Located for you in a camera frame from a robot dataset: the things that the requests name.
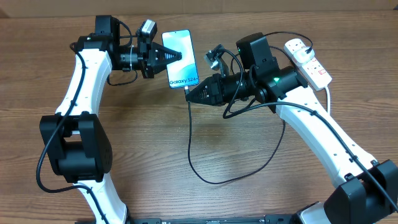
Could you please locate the Galaxy S24+ smartphone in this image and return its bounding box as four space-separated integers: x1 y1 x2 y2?
162 29 199 88

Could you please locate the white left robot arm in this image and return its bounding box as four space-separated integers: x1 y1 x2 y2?
39 15 182 223

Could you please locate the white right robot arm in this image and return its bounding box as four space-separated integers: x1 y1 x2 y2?
185 32 397 223

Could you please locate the white USB charger plug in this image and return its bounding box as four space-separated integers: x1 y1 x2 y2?
293 47 315 67

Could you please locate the white power strip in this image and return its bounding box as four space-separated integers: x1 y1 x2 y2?
284 39 332 91

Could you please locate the white power strip cord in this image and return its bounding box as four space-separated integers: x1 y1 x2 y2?
324 86 332 114

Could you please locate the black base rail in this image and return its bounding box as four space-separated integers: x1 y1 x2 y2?
128 214 294 224

